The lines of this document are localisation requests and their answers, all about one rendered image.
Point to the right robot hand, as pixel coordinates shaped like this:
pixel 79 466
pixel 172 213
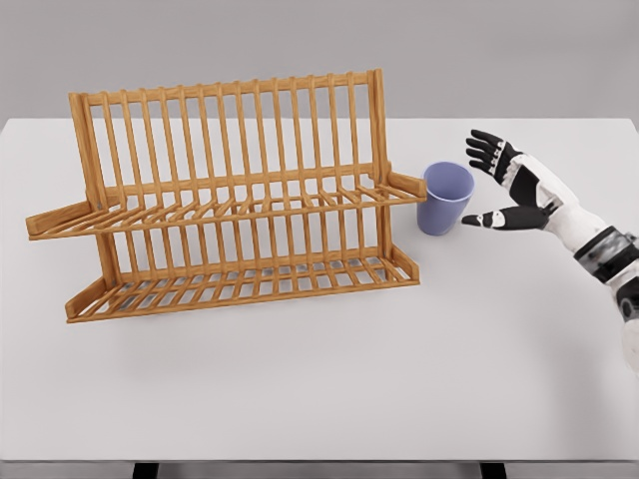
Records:
pixel 528 185

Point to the lavender plastic cup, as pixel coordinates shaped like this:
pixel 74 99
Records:
pixel 444 199

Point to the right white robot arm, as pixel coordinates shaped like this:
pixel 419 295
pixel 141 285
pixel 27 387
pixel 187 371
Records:
pixel 599 249

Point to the wooden two-tier dish rack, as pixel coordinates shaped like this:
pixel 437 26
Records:
pixel 224 199

